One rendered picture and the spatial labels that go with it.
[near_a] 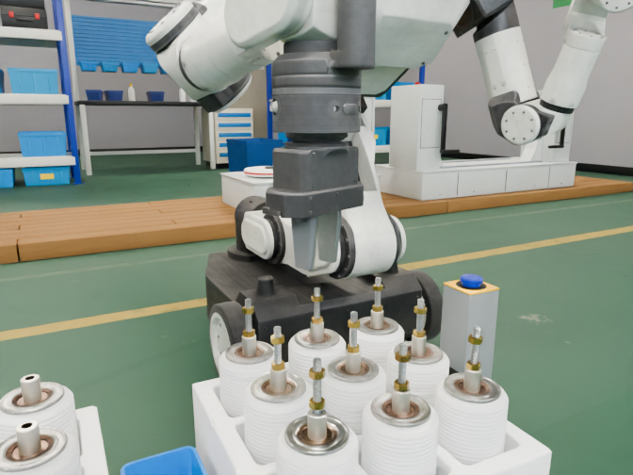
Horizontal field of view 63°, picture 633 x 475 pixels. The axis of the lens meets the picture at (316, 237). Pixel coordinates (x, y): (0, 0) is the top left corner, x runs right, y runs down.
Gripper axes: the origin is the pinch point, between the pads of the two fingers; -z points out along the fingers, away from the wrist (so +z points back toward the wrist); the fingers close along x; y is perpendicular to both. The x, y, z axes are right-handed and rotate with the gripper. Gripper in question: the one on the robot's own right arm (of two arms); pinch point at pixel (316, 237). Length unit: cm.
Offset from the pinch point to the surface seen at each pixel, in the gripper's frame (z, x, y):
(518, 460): -30.7, 21.0, -16.3
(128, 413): -49, 6, 59
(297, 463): -24.2, -4.7, -1.4
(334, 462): -24.1, -1.9, -4.5
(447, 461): -30.7, 14.7, -9.6
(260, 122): 0, 440, 501
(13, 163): -30, 116, 457
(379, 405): -23.3, 9.4, -2.3
